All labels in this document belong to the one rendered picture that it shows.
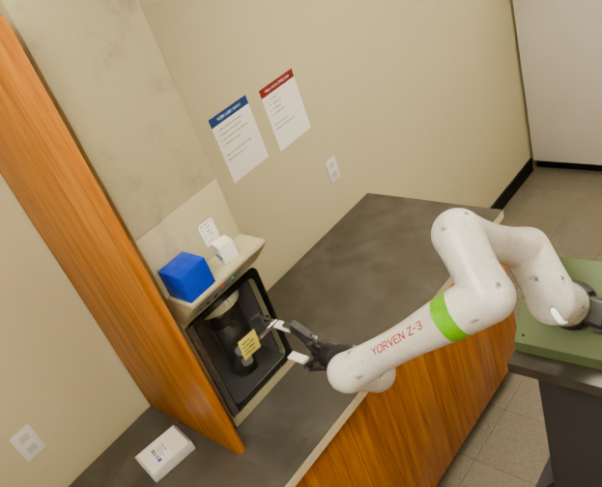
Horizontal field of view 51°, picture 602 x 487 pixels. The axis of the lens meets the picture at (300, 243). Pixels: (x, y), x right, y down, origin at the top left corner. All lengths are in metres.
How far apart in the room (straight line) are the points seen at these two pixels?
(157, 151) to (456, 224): 0.81
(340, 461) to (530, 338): 0.73
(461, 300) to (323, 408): 0.81
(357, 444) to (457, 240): 1.01
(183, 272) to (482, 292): 0.78
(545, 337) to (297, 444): 0.82
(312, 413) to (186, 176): 0.86
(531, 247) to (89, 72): 1.22
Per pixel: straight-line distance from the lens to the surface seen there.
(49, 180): 1.72
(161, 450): 2.22
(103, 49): 1.69
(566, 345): 2.06
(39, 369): 2.22
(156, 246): 1.80
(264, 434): 2.13
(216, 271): 1.85
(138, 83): 1.74
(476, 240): 1.49
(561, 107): 4.54
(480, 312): 1.45
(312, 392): 2.18
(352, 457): 2.27
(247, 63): 2.56
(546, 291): 1.82
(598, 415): 2.23
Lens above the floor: 2.46
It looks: 31 degrees down
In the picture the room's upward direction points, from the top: 21 degrees counter-clockwise
